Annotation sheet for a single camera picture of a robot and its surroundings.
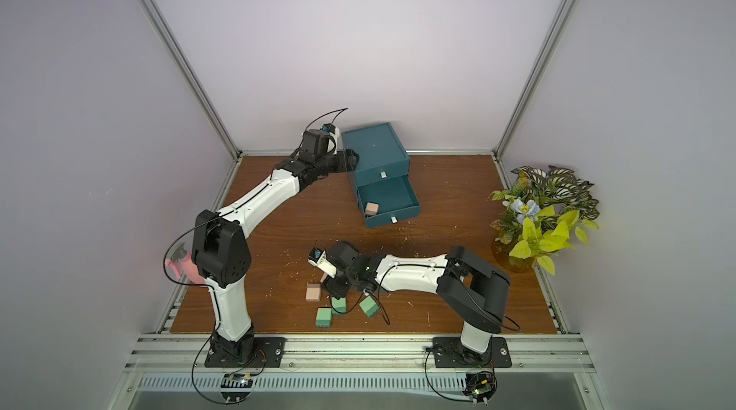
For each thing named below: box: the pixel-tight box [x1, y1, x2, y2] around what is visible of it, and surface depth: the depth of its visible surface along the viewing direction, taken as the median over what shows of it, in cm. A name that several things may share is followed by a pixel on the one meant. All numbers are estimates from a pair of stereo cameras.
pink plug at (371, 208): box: [365, 202, 379, 216], surface depth 93 cm
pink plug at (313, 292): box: [305, 282, 322, 302], surface depth 83 cm
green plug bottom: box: [315, 307, 333, 329], surface depth 79 cm
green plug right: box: [359, 295, 380, 319], surface depth 80 cm
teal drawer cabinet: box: [341, 122, 421, 229], surface depth 93 cm
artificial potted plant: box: [487, 165, 601, 275], surface depth 74 cm
